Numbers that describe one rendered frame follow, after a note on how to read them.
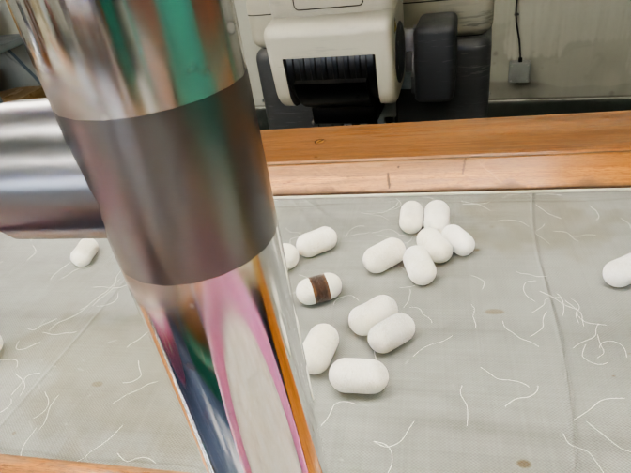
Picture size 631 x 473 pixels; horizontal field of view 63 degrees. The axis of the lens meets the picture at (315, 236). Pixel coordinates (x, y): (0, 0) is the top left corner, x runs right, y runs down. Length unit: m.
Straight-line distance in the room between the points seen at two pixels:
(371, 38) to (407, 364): 0.66
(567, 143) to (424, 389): 0.30
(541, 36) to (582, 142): 1.88
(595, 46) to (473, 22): 1.30
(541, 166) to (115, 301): 0.38
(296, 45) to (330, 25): 0.07
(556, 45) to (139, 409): 2.24
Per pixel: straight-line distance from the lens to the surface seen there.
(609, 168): 0.52
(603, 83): 2.49
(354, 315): 0.34
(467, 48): 1.20
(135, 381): 0.37
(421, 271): 0.37
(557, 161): 0.51
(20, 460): 0.33
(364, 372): 0.30
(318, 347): 0.32
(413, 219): 0.43
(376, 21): 0.91
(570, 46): 2.43
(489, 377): 0.33
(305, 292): 0.36
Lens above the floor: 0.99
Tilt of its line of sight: 34 degrees down
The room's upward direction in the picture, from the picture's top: 9 degrees counter-clockwise
